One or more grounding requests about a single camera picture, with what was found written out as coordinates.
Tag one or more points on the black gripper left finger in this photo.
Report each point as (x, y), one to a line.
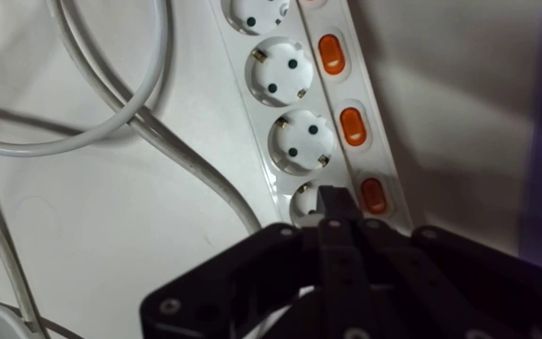
(263, 282)

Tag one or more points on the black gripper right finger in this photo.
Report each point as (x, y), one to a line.
(446, 288)

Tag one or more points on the white power strip orange switches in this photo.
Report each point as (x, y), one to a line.
(295, 94)

